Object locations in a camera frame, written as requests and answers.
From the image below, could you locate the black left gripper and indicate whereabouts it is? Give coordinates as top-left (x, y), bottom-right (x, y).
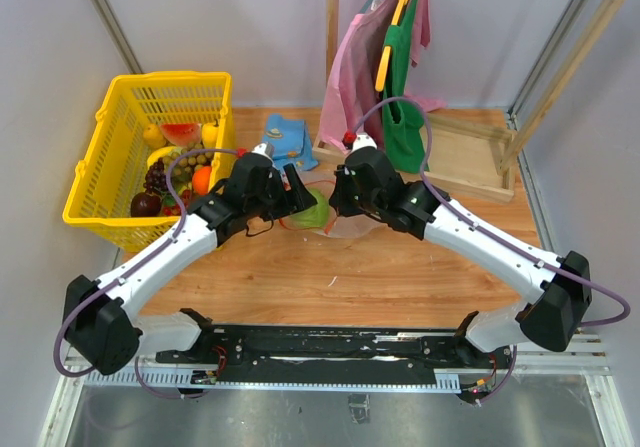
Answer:
top-left (247, 163), bottom-right (316, 222)

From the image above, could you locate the green cabbage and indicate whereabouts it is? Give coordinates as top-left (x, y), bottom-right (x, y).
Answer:
top-left (290, 188), bottom-right (329, 229)

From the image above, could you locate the clear zip bag orange zipper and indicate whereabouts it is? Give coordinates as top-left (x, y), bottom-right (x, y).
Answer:
top-left (279, 180), bottom-right (380, 239)

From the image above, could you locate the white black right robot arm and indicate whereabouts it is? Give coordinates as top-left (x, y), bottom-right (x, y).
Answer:
top-left (329, 146), bottom-right (592, 367)

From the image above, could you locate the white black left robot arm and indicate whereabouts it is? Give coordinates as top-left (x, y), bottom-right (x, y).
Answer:
top-left (58, 152), bottom-right (317, 375)

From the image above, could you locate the blue cartoon print cloth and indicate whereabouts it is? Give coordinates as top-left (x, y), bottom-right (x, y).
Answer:
top-left (262, 114), bottom-right (319, 172)

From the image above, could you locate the green hanging shirt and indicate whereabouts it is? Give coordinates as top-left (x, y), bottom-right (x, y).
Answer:
top-left (379, 0), bottom-right (431, 174)

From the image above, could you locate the pink hanging shirt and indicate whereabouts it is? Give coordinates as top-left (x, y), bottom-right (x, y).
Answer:
top-left (318, 0), bottom-right (431, 155)

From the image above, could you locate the orange fruit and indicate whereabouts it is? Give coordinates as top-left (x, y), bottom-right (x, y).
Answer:
top-left (191, 166), bottom-right (212, 196)

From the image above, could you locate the yellow bell pepper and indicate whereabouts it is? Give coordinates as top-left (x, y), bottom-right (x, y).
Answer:
top-left (201, 122), bottom-right (219, 151)

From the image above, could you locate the green grape bunch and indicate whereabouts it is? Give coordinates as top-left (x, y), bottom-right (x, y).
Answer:
top-left (161, 144), bottom-right (214, 185)

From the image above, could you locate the watermelon slice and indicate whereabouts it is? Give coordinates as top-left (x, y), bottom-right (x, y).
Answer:
top-left (159, 123), bottom-right (201, 147)

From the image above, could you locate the purple grape bunch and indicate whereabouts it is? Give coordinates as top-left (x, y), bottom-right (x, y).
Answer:
top-left (143, 159), bottom-right (168, 197)

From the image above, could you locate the yellow banana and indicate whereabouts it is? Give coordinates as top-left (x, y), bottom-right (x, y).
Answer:
top-left (147, 146), bottom-right (175, 166)

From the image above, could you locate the dark red apple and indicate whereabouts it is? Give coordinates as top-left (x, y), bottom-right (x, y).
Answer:
top-left (130, 192), bottom-right (162, 218)

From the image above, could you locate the yellow lemon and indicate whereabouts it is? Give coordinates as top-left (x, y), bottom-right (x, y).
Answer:
top-left (142, 124), bottom-right (167, 150)

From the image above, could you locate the yellow clothes hanger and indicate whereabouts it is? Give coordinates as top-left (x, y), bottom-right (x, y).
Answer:
top-left (375, 0), bottom-right (418, 94)

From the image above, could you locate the yellow plastic basket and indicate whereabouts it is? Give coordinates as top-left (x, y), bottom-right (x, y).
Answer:
top-left (62, 71), bottom-right (236, 253)

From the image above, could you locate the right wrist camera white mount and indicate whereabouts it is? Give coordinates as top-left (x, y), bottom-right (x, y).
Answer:
top-left (342, 131), bottom-right (377, 153)

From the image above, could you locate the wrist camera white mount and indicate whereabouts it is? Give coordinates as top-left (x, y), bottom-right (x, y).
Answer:
top-left (342, 131), bottom-right (377, 153)
top-left (236, 142), bottom-right (275, 163)

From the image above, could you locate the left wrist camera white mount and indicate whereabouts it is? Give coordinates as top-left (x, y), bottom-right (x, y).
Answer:
top-left (236, 142), bottom-right (275, 163)

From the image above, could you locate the wooden clothes rack frame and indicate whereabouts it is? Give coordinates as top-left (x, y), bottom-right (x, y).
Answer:
top-left (314, 0), bottom-right (625, 203)

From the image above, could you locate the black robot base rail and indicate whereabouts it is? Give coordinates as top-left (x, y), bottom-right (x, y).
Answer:
top-left (149, 324), bottom-right (514, 404)

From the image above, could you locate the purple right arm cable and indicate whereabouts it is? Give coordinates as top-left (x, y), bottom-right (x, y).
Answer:
top-left (349, 96), bottom-right (632, 327)

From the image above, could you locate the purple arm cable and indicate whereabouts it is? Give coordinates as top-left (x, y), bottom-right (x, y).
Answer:
top-left (349, 96), bottom-right (632, 327)
top-left (53, 147), bottom-right (249, 401)

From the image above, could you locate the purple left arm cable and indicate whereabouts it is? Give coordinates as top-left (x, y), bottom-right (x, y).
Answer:
top-left (53, 147), bottom-right (249, 401)

